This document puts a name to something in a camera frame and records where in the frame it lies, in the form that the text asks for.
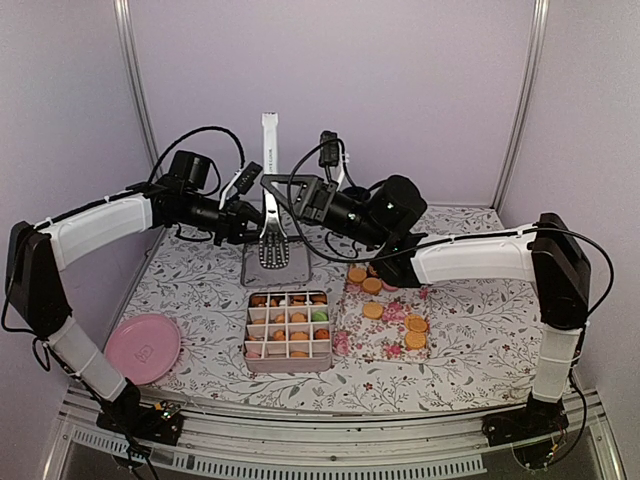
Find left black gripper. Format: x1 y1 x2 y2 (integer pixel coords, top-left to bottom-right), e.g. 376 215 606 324
183 191 280 246

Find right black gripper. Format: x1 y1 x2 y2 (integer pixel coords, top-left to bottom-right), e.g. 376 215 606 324
259 175 388 252

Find white handled food tongs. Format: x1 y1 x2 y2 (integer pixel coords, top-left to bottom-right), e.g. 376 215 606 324
259 112 289 269

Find metal tin lid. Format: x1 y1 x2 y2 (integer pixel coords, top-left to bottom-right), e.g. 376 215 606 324
241 236 311 288

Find green sandwich cookie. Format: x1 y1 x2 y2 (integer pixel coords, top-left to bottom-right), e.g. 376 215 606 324
312 311 328 322

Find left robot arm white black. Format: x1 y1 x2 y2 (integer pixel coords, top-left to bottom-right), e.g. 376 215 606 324
5 150 262 434

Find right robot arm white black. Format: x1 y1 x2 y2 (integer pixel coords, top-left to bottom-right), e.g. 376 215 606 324
260 174 591 436

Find metal cookie tin with dividers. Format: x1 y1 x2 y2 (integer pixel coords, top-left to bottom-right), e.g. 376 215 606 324
242 290 332 374

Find floral rectangular tray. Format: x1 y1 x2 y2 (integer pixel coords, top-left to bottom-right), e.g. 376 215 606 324
333 264 431 363

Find pink round plate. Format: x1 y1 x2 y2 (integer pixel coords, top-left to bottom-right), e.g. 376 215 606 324
104 314 181 386

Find round embossed biscuit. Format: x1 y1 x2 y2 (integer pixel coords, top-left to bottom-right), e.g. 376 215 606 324
404 331 427 350

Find floral tablecloth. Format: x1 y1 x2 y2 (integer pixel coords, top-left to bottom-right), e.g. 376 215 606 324
123 234 541 414

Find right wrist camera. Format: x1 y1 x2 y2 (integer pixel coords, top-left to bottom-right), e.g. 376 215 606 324
318 130 348 186

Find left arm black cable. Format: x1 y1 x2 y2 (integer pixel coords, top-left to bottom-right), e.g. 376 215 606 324
147 125 247 184

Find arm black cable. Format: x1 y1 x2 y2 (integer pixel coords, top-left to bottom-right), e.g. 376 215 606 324
287 137 616 321
147 125 247 184

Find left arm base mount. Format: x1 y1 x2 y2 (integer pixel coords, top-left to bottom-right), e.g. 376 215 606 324
96 401 184 446

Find aluminium front rail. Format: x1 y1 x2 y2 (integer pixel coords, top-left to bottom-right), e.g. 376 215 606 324
43 388 627 479

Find left aluminium corner post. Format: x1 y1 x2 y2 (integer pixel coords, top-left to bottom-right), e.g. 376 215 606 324
112 0 171 201

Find aluminium corner post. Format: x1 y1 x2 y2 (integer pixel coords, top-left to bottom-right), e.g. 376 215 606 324
112 0 171 201
491 0 550 212

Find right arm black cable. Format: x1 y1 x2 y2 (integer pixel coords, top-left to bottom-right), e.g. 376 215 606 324
287 137 616 321

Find right aluminium corner post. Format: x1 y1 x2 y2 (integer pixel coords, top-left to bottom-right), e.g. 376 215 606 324
491 0 550 212

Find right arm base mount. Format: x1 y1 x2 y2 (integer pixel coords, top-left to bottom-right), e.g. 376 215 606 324
481 401 569 446

